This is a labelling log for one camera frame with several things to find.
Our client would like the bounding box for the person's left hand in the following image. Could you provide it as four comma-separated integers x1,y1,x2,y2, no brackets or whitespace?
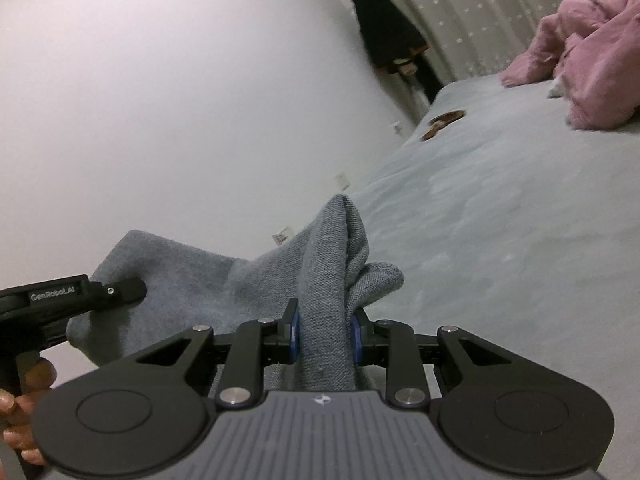
0,357,57,453

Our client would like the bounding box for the pink duvet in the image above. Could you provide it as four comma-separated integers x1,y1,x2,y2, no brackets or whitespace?
500,0,640,133

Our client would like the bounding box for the brown wooden brush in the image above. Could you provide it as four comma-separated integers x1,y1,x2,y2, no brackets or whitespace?
420,109,467,142

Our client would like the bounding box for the grey knitted sweater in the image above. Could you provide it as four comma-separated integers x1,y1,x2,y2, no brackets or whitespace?
66,192,405,393

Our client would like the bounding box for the black hanging jacket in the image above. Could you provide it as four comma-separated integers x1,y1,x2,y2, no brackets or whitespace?
350,0,446,106

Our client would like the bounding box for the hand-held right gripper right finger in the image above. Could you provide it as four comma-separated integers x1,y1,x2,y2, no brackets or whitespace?
350,307,511,409

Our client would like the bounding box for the grey star-print curtain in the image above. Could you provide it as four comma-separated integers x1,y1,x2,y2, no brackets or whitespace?
340,0,640,111

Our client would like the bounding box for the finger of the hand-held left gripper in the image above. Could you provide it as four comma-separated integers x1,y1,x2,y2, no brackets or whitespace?
90,276,148,311

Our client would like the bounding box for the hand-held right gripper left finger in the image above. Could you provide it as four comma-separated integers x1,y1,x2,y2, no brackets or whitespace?
135,299,302,409

